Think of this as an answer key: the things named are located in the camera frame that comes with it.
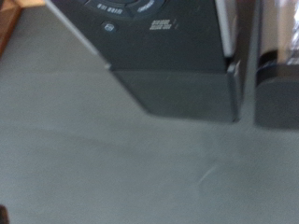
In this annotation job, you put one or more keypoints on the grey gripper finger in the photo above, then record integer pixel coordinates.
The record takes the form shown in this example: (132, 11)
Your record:
(3, 216)

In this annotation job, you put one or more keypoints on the brown wooden board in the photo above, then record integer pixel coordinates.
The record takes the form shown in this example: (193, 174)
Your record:
(7, 21)

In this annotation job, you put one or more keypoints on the black Keurig coffee machine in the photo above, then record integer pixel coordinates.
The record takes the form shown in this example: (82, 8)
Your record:
(171, 56)

